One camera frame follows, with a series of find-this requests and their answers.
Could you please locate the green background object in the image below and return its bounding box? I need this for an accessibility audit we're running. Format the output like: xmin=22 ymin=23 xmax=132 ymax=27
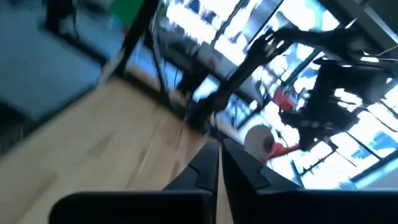
xmin=109 ymin=0 xmax=146 ymax=28

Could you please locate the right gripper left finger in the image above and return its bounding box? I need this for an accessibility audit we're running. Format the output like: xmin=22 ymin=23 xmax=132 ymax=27
xmin=49 ymin=138 xmax=220 ymax=224

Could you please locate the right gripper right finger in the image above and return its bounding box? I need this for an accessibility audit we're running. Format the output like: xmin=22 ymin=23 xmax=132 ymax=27
xmin=221 ymin=138 xmax=398 ymax=224

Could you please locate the red background object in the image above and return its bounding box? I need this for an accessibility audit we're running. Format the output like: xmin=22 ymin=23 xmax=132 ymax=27
xmin=272 ymin=88 xmax=300 ymax=110

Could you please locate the black aluminium rig frame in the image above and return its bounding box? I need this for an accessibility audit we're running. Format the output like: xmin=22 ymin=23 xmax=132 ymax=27
xmin=114 ymin=0 xmax=282 ymax=125

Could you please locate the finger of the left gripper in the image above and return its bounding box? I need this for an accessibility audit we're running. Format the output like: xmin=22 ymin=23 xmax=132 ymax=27
xmin=295 ymin=116 xmax=330 ymax=152

